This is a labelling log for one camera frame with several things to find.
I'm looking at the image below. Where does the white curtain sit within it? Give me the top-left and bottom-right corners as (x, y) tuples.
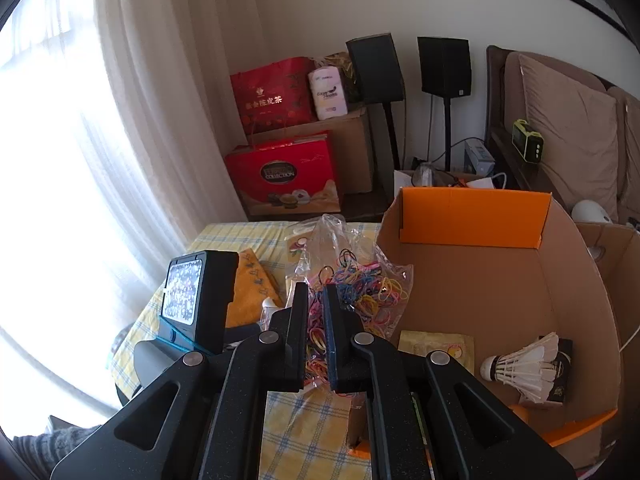
(0, 0), (251, 421)

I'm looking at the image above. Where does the orange cardboard box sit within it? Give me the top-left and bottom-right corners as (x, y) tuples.
(350, 186), (623, 466)

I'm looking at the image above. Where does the brown cardboard box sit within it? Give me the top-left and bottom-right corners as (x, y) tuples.
(575, 221), (640, 471)

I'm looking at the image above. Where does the clear sticker packet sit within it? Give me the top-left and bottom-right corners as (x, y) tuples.
(284, 220), (326, 291)

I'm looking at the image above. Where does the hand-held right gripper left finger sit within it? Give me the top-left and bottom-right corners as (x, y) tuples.
(50, 282), (308, 480)

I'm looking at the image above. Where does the green clock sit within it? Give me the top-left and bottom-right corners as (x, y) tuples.
(511, 118), (546, 162)

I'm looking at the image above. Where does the bag of coloured rubber bands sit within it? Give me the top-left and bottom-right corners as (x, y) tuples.
(285, 214), (415, 401)

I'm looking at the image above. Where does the white paper bag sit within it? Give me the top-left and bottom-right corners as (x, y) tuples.
(393, 170), (426, 201)

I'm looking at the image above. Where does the grey device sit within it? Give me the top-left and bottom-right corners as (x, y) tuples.
(464, 140), (496, 177)

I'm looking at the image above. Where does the white round object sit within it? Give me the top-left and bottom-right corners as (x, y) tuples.
(571, 200), (615, 225)

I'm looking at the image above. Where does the black speaker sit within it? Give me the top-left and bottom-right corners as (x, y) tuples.
(417, 36), (472, 97)
(346, 34), (406, 106)

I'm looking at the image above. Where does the black speaker stand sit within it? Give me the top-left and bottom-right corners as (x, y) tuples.
(382, 102), (401, 171)
(442, 95), (456, 171)

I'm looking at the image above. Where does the red gift bag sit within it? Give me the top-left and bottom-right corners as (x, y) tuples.
(230, 56), (318, 135)

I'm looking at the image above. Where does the person's left forearm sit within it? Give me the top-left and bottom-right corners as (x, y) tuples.
(10, 422), (106, 468)

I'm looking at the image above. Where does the brown sofa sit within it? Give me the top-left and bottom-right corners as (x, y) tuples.
(485, 45), (640, 226)

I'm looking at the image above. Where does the orange printed cloth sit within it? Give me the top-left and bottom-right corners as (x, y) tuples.
(225, 250), (283, 331)

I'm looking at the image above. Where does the beige sofa cushion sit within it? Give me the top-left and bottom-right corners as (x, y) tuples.
(607, 85), (640, 221)
(517, 53), (621, 208)

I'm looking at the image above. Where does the white tissue pack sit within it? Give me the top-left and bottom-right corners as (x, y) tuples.
(307, 66), (349, 120)

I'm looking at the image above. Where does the small black box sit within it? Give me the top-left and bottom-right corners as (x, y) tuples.
(520, 337), (575, 406)

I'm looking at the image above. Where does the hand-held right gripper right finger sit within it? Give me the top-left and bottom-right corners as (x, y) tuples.
(320, 285), (581, 480)

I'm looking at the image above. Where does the gold foil package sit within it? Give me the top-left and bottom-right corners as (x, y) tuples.
(312, 52), (361, 103)

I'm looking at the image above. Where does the large brown carton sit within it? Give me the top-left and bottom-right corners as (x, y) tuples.
(250, 107), (375, 196)

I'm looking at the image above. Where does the red gift box with handle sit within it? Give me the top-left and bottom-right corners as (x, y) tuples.
(224, 131), (343, 218)

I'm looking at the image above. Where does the white feather shuttlecock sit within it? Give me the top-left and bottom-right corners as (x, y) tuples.
(480, 332), (561, 405)

